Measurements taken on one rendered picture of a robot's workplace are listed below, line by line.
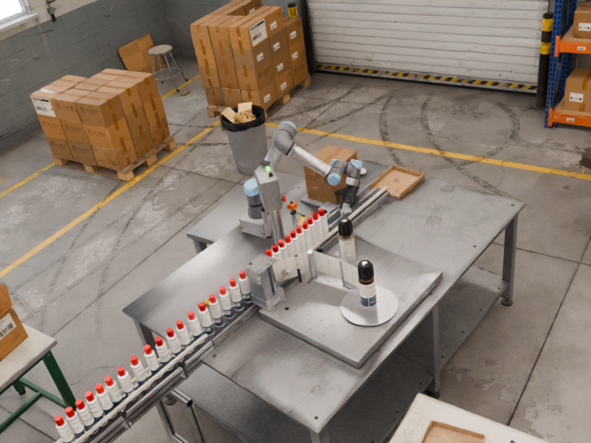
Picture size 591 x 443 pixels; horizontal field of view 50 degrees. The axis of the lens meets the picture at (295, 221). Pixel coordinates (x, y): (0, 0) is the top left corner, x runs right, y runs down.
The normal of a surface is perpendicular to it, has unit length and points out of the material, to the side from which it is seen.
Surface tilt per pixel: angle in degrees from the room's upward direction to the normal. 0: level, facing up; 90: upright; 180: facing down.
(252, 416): 1
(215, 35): 90
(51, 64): 90
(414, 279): 0
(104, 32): 90
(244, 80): 90
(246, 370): 0
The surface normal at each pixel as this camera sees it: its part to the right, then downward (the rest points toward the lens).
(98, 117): -0.48, 0.55
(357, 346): -0.14, -0.82
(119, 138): 0.84, 0.22
